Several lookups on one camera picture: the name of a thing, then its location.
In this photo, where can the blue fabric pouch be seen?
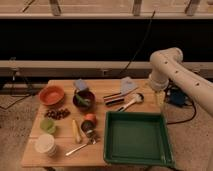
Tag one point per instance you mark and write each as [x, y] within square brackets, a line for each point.
[127, 85]

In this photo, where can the dark brown bowl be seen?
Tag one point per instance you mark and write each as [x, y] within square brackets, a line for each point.
[88, 96]

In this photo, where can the orange tipped cup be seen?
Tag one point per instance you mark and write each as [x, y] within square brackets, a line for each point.
[89, 122]

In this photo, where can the white paper cup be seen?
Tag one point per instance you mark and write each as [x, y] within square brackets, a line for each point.
[45, 144]

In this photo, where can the striped dark block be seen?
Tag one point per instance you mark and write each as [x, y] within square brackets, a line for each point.
[113, 99]

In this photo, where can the green plastic tray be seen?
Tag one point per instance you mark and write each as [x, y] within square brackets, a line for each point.
[137, 138]

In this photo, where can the metal spoon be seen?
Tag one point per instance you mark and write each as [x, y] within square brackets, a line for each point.
[90, 142]

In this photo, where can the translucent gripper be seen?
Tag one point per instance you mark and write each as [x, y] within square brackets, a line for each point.
[160, 98]

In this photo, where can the crumpled foil piece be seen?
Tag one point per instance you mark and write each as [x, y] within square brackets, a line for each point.
[93, 135]

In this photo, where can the light blue cloth piece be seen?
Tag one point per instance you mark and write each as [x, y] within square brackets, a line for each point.
[80, 85]

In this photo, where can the blue black device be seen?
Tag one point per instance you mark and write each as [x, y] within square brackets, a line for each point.
[176, 96]

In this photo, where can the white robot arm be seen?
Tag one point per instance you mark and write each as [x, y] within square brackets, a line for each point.
[166, 66]

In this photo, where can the orange bowl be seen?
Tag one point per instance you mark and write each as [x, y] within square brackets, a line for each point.
[51, 95]

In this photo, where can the green vegetable toy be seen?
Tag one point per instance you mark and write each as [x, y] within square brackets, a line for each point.
[81, 100]

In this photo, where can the wooden table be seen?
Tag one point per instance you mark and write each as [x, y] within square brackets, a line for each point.
[90, 155]

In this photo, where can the pile of brown beans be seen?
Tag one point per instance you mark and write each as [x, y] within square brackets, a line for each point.
[57, 114]

